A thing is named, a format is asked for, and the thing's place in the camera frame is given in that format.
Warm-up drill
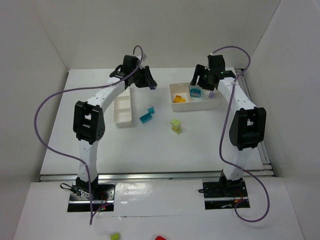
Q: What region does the wide white compartment tray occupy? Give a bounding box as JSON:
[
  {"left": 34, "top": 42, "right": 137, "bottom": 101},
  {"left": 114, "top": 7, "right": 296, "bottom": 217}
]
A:
[{"left": 169, "top": 82, "right": 224, "bottom": 112}]

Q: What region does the teal lego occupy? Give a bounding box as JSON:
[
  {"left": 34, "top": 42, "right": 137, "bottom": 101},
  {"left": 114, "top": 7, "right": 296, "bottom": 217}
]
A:
[{"left": 189, "top": 88, "right": 202, "bottom": 99}]

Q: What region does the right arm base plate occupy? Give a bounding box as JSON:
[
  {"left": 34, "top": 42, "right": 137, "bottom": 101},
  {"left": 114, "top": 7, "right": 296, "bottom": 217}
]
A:
[{"left": 198, "top": 175, "right": 250, "bottom": 210}]

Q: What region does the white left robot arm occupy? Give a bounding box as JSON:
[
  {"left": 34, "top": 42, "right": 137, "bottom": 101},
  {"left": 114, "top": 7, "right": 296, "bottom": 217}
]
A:
[{"left": 73, "top": 54, "right": 157, "bottom": 192}]

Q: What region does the aluminium rail front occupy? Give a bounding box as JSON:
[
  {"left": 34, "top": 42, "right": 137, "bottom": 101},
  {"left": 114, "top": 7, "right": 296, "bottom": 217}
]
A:
[{"left": 38, "top": 170, "right": 276, "bottom": 183}]

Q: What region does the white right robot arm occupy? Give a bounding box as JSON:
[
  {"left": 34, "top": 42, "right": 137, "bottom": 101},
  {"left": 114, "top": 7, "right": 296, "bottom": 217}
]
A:
[{"left": 190, "top": 54, "right": 267, "bottom": 192}]

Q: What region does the red object at edge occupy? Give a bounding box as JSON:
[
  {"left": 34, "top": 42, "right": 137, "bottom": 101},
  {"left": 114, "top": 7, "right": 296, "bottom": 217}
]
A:
[{"left": 155, "top": 235, "right": 167, "bottom": 240}]

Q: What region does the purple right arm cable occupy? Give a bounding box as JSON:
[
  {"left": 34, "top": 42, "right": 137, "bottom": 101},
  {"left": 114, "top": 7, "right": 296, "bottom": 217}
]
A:
[{"left": 209, "top": 45, "right": 271, "bottom": 223}]

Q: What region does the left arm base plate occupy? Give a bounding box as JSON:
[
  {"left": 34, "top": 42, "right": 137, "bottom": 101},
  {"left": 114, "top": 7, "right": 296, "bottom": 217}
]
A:
[{"left": 59, "top": 181, "right": 116, "bottom": 213}]

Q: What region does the orange lego brick stack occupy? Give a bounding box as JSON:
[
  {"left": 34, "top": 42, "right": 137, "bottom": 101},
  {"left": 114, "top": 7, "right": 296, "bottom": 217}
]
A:
[{"left": 172, "top": 95, "right": 187, "bottom": 103}]

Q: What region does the long teal lego brick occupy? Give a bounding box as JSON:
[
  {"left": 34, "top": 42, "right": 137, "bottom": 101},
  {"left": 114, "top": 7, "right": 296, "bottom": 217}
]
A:
[{"left": 139, "top": 113, "right": 153, "bottom": 124}]

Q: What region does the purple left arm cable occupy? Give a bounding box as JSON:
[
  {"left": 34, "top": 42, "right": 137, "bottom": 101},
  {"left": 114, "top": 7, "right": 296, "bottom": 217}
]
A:
[{"left": 33, "top": 45, "right": 145, "bottom": 225}]

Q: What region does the small purple lego brick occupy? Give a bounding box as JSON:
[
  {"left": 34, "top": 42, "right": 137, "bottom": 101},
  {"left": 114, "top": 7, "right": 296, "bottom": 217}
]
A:
[{"left": 208, "top": 91, "right": 215, "bottom": 99}]

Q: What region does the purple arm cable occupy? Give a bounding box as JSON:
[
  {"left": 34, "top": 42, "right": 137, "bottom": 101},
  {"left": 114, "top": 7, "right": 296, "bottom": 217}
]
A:
[
  {"left": 209, "top": 45, "right": 271, "bottom": 223},
  {"left": 33, "top": 45, "right": 145, "bottom": 225}
]

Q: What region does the small teal lego brick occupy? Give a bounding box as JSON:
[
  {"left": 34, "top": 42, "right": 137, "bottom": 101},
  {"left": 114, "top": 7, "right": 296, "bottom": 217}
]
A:
[{"left": 148, "top": 107, "right": 155, "bottom": 115}]

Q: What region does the green lego on foreground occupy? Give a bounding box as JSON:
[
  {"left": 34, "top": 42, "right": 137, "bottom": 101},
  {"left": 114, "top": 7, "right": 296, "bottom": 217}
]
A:
[{"left": 110, "top": 232, "right": 121, "bottom": 240}]

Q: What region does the narrow white compartment tray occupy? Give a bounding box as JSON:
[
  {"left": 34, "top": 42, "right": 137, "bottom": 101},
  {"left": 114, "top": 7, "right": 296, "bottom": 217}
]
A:
[{"left": 113, "top": 87, "right": 132, "bottom": 128}]

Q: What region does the light green lego stack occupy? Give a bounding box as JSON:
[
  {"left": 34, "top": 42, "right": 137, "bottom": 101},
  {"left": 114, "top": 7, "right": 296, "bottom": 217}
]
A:
[{"left": 170, "top": 118, "right": 182, "bottom": 135}]

